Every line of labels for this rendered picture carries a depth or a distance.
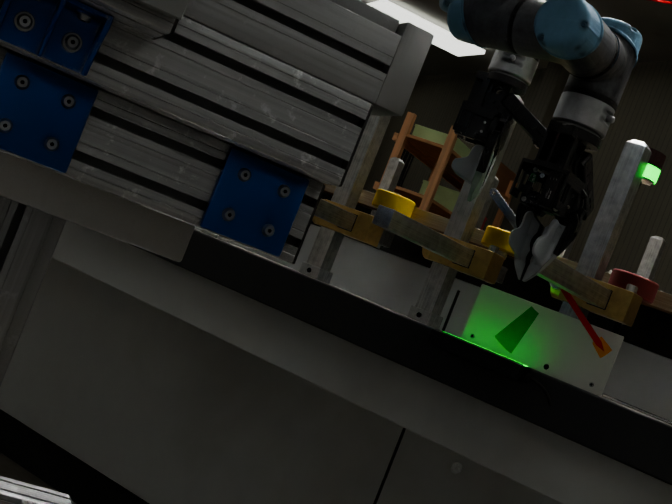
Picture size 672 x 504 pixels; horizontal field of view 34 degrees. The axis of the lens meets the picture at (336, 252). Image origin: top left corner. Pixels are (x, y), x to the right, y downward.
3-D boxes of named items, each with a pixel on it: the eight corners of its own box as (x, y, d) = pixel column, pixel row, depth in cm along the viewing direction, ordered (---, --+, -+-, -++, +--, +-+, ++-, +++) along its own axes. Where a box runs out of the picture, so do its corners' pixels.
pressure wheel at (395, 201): (400, 257, 207) (422, 201, 207) (362, 242, 205) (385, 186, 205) (388, 254, 215) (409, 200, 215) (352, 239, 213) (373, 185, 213)
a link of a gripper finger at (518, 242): (488, 266, 145) (514, 202, 145) (505, 275, 150) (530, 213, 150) (508, 273, 143) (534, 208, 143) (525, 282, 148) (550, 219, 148)
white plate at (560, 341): (600, 396, 168) (623, 336, 168) (459, 338, 183) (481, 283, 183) (601, 396, 169) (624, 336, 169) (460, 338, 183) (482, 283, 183)
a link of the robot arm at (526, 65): (539, 69, 184) (537, 56, 176) (529, 94, 184) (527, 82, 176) (497, 55, 186) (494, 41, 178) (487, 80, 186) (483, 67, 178)
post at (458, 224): (416, 350, 187) (518, 92, 188) (400, 343, 189) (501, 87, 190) (425, 353, 190) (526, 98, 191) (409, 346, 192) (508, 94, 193)
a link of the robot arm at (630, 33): (581, 8, 145) (602, 33, 152) (550, 84, 145) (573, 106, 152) (634, 18, 140) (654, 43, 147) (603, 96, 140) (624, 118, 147)
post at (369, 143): (307, 301, 201) (402, 61, 202) (293, 295, 203) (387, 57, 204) (317, 304, 204) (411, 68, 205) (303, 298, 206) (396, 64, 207)
